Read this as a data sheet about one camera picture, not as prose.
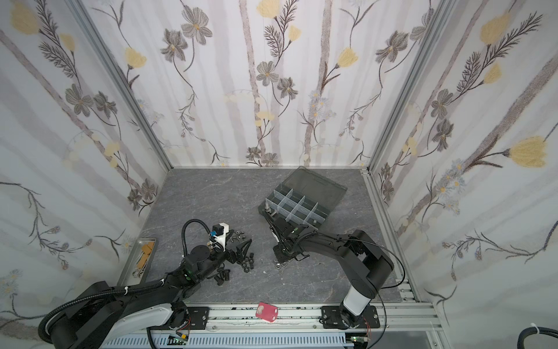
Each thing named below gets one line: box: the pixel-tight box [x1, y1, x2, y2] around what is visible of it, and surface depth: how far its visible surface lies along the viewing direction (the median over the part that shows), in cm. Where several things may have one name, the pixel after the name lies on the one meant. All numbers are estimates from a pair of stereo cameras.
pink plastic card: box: [255, 302, 279, 323], surface depth 76 cm
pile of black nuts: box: [241, 252, 255, 274], surface depth 88 cm
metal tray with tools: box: [116, 237, 157, 288], surface depth 90 cm
